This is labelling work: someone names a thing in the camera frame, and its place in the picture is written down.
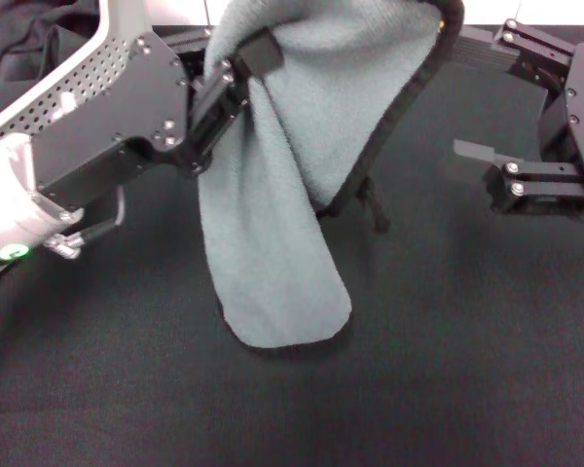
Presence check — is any grey yellow towel black trim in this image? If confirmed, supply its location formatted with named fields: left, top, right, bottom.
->
left=197, top=0, right=466, bottom=355

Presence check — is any grey perforated storage box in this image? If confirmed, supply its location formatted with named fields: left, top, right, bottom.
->
left=0, top=0, right=158, bottom=153

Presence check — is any black cloth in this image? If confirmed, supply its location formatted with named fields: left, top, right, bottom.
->
left=0, top=0, right=101, bottom=128

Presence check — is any black cable with spring plug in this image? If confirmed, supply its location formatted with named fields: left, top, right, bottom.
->
left=47, top=186, right=127, bottom=260

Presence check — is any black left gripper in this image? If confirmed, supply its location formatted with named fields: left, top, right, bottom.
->
left=31, top=27, right=285, bottom=213

